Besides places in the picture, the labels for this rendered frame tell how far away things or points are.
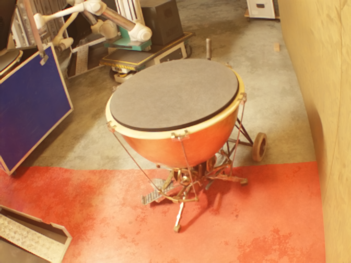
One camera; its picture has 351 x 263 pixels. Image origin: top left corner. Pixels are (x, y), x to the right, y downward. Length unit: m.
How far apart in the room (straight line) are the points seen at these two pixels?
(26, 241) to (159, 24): 2.53
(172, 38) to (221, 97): 2.14
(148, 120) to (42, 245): 1.28
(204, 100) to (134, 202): 1.00
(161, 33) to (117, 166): 1.54
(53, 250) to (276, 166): 1.69
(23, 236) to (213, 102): 1.66
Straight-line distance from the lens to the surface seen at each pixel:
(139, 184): 2.40
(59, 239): 2.30
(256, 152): 2.24
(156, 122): 1.48
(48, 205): 2.61
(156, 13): 3.42
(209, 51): 1.99
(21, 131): 2.91
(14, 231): 2.47
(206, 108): 1.50
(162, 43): 3.55
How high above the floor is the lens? 1.64
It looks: 38 degrees down
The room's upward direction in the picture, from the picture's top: 14 degrees counter-clockwise
